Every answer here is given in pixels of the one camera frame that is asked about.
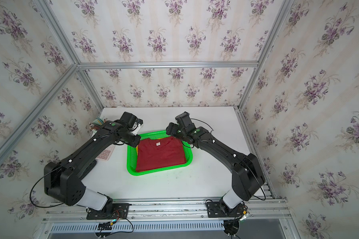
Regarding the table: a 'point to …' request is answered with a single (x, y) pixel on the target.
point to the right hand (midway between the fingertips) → (172, 130)
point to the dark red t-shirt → (153, 154)
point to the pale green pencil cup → (95, 124)
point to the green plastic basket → (189, 157)
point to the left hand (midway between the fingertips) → (138, 142)
